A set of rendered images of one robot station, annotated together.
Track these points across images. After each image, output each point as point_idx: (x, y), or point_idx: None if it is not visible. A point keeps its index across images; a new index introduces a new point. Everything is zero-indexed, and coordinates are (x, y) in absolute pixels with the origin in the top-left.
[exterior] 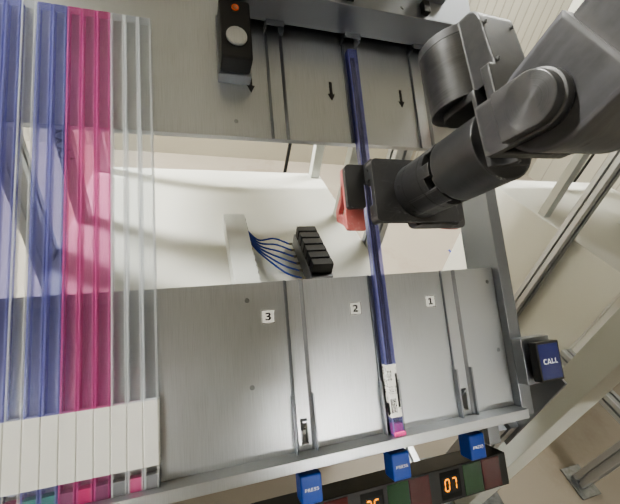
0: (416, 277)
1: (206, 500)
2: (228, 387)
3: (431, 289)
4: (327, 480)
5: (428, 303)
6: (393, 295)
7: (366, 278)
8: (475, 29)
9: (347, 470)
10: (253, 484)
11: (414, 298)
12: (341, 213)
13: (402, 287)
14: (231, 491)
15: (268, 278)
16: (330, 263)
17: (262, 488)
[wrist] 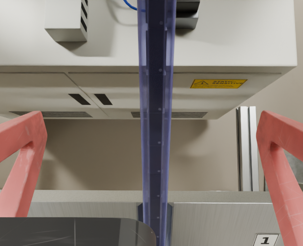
0: (251, 210)
1: (93, 143)
2: None
3: (277, 227)
4: (189, 151)
5: (260, 242)
6: (189, 229)
7: (136, 206)
8: None
9: (209, 147)
10: (129, 140)
11: (233, 235)
12: (27, 144)
13: (212, 221)
14: (112, 141)
15: (109, 2)
16: (194, 1)
17: (136, 145)
